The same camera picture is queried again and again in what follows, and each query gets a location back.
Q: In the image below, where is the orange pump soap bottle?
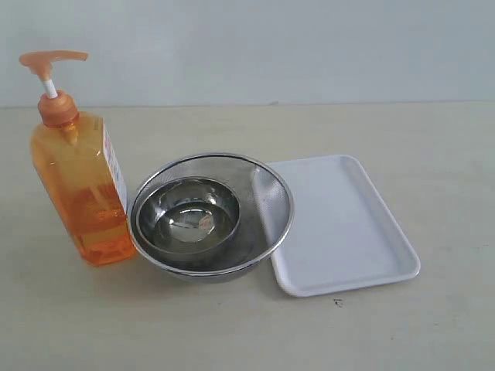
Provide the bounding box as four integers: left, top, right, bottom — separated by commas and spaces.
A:
19, 50, 136, 267

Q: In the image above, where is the small stainless steel bowl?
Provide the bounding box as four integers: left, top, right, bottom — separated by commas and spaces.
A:
135, 177, 241, 261

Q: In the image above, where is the steel mesh strainer basket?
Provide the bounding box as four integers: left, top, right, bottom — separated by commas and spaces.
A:
128, 153, 295, 283

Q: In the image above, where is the white plastic tray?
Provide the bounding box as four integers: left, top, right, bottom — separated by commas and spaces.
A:
271, 155, 421, 298

